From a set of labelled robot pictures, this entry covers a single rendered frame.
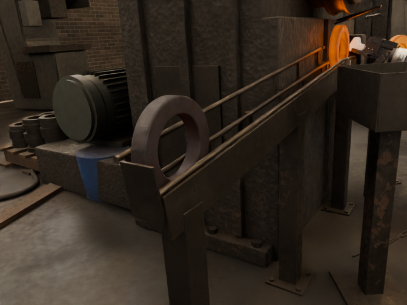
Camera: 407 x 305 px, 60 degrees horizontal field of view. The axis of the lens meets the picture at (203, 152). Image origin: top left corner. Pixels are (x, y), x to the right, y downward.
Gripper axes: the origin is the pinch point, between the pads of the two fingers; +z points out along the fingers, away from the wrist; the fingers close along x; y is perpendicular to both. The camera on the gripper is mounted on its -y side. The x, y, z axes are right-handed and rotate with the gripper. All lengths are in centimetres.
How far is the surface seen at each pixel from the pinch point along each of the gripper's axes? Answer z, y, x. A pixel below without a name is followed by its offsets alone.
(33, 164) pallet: 164, -125, 47
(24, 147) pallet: 184, -123, 42
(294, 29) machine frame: 7.2, 6.5, 47.5
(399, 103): -33, 0, 76
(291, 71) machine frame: 3, -6, 50
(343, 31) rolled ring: -0.3, 7.3, 14.7
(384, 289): -52, -61, 58
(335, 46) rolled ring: -1.1, 1.9, 21.6
